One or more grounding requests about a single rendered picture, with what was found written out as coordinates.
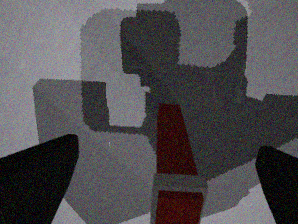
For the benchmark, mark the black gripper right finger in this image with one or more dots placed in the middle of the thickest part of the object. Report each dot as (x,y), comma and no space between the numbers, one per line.
(278,173)

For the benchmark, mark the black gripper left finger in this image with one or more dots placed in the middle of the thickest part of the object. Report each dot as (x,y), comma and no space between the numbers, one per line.
(33,181)

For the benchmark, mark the dark red peg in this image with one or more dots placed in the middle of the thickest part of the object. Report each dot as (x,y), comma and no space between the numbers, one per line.
(178,192)

